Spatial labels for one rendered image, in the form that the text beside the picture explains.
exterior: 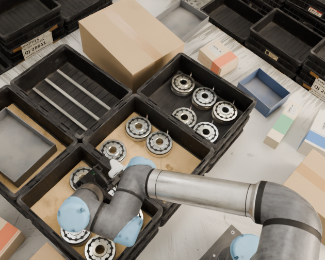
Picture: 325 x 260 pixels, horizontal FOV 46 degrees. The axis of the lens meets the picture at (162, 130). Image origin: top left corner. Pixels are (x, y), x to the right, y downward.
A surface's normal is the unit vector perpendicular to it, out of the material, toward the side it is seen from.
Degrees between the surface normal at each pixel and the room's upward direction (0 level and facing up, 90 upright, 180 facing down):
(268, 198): 35
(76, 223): 42
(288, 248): 15
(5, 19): 0
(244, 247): 8
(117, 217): 6
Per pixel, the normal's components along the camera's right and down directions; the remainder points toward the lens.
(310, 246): 0.45, -0.35
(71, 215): -0.10, 0.16
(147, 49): 0.07, -0.53
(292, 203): -0.07, -0.77
